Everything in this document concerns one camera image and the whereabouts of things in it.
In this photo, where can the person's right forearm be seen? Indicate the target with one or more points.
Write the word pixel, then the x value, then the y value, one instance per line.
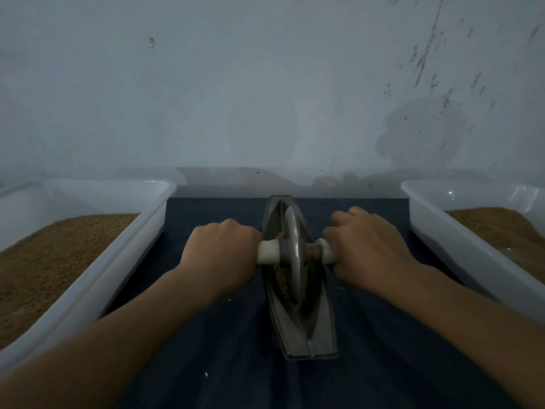
pixel 477 336

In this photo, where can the person's right hand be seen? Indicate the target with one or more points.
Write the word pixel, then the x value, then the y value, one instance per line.
pixel 366 249

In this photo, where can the dark blue tablecloth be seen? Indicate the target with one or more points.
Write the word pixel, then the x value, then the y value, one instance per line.
pixel 230 366

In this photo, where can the boat-shaped metal grinding trough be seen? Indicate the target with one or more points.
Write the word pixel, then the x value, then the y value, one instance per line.
pixel 317 336

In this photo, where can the small ground grain portion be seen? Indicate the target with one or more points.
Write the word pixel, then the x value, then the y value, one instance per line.
pixel 281 281

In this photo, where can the person's left hand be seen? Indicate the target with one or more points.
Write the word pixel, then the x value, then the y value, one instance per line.
pixel 217 255

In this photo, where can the white plastic tray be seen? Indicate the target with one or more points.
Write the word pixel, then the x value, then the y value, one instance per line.
pixel 98 259
pixel 460 247

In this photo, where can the person's left forearm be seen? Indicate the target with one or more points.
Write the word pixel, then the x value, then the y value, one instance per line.
pixel 94 353

